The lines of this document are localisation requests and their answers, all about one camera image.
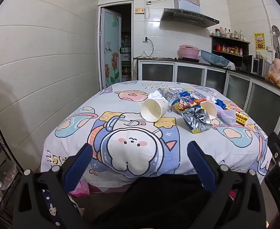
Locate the cartoon printed tablecloth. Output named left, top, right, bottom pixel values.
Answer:
left=40, top=80, right=274, bottom=189

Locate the silver mesh cloth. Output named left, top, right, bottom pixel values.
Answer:
left=157, top=87, right=176, bottom=102

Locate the bag of oranges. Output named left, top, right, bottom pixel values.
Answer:
left=265, top=63, right=280, bottom=89

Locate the clear plastic container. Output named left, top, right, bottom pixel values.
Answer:
left=0, top=160, right=19, bottom=210

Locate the floral glass door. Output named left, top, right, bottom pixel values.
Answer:
left=99, top=7, right=122, bottom=89

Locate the silver foil snack bag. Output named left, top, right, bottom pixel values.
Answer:
left=181, top=107, right=213, bottom=134

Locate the pink cooking pot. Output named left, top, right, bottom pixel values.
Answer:
left=177, top=44, right=201, bottom=60

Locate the steel range hood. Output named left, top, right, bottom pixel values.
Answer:
left=160, top=0, right=220, bottom=28

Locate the microwave oven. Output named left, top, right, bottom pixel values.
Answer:
left=252, top=58, right=271, bottom=77

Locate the colourful cartoon snack packet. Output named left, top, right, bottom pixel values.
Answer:
left=171, top=98, right=202, bottom=114

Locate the small yellow box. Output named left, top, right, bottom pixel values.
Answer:
left=235, top=112, right=249, bottom=126

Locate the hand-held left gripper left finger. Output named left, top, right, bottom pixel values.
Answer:
left=12, top=143, right=94, bottom=229

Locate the white paper cup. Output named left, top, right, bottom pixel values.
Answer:
left=140, top=97, right=169, bottom=122
left=199, top=101, right=218, bottom=120

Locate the pink cloth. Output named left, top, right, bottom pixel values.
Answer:
left=69, top=179, right=90, bottom=198

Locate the black power cable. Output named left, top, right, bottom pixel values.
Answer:
left=136, top=38, right=156, bottom=59

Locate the kitchen counter cabinet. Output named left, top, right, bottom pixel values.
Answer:
left=133, top=58, right=280, bottom=136

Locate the dark spice rack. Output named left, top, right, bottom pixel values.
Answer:
left=210, top=27, right=250, bottom=58

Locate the yellow wall poster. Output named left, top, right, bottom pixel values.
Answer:
left=254, top=33, right=265, bottom=51

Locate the blue wrapper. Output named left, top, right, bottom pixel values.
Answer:
left=178, top=91, right=195, bottom=100
left=215, top=99, right=227, bottom=110

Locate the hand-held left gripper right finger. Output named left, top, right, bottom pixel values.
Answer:
left=187, top=140, right=268, bottom=229

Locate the white foam fruit net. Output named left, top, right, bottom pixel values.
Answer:
left=217, top=107, right=237, bottom=126

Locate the blue plastic basket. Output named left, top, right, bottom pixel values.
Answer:
left=200, top=50, right=230, bottom=67

